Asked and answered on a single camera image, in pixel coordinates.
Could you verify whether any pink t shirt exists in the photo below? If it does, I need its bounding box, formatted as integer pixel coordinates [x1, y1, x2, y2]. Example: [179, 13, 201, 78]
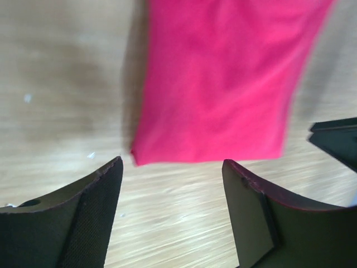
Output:
[131, 1, 334, 165]

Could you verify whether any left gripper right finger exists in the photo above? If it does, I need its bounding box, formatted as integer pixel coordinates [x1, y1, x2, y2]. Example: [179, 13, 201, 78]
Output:
[222, 160, 356, 267]

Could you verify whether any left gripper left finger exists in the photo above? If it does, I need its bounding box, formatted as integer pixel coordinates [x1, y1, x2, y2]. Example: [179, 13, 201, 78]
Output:
[1, 156, 123, 267]

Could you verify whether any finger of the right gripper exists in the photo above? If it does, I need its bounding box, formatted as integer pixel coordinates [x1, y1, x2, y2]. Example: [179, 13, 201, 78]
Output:
[308, 117, 356, 172]

